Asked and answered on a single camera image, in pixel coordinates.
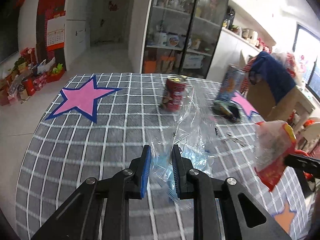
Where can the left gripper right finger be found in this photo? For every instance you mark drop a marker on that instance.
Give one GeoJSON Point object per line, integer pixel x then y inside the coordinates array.
{"type": "Point", "coordinates": [175, 158]}

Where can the grey checkered tablecloth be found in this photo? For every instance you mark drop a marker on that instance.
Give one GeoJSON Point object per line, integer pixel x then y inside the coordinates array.
{"type": "Point", "coordinates": [66, 150]}

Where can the red snack wrapper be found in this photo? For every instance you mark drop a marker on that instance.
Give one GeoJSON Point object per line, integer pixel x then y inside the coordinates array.
{"type": "Point", "coordinates": [275, 141]}

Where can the red wall calendar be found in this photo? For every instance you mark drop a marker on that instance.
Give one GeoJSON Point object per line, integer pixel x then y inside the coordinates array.
{"type": "Point", "coordinates": [55, 34]}

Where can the blue cloth on chair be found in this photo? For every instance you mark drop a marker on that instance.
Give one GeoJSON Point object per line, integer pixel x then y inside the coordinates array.
{"type": "Point", "coordinates": [267, 68]}

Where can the red soda can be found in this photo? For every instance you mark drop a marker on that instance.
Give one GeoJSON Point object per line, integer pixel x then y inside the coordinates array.
{"type": "Point", "coordinates": [173, 92]}

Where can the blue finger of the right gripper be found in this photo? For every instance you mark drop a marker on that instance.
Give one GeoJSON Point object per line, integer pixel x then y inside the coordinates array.
{"type": "Point", "coordinates": [306, 164]}

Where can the pile of red gift boxes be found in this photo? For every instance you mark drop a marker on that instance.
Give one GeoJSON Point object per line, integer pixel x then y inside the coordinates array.
{"type": "Point", "coordinates": [23, 77]}

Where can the clear plastic bag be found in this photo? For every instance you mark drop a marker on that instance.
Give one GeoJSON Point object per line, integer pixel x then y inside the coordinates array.
{"type": "Point", "coordinates": [194, 132]}

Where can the window with black frame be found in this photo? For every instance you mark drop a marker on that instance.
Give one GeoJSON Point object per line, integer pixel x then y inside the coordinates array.
{"type": "Point", "coordinates": [306, 51]}

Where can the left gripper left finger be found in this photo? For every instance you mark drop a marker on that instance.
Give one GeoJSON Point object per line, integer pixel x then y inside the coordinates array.
{"type": "Point", "coordinates": [145, 162]}

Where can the tall blue white can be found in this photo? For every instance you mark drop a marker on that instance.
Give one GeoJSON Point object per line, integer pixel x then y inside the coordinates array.
{"type": "Point", "coordinates": [231, 83]}

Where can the dark blue green packet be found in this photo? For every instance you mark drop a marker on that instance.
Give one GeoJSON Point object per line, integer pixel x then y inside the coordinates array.
{"type": "Point", "coordinates": [228, 110]}

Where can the glass display cabinet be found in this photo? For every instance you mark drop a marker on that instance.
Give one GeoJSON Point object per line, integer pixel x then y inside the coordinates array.
{"type": "Point", "coordinates": [182, 36]}

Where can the black television screen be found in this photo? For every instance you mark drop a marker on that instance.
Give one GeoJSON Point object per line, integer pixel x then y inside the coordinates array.
{"type": "Point", "coordinates": [10, 11]}

